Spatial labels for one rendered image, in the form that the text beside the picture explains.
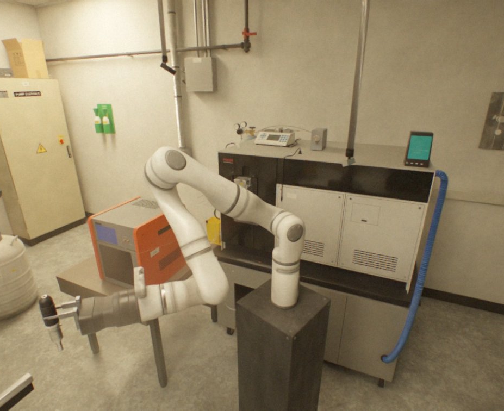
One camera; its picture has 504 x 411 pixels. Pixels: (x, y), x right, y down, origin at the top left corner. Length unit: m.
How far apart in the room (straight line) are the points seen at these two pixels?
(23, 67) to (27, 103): 0.41
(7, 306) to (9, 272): 0.30
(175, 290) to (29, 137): 3.81
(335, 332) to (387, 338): 0.30
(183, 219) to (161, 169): 0.13
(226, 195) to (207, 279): 0.22
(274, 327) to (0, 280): 2.54
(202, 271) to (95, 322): 0.24
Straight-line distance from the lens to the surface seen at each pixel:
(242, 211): 0.82
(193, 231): 0.72
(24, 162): 4.36
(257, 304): 1.09
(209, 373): 2.34
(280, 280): 1.01
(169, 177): 0.72
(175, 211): 0.75
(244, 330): 1.15
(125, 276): 1.89
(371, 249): 1.81
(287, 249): 0.94
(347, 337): 2.10
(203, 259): 0.71
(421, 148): 1.70
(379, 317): 1.96
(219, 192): 0.78
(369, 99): 2.76
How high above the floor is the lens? 1.79
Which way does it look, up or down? 21 degrees down
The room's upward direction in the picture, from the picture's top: straight up
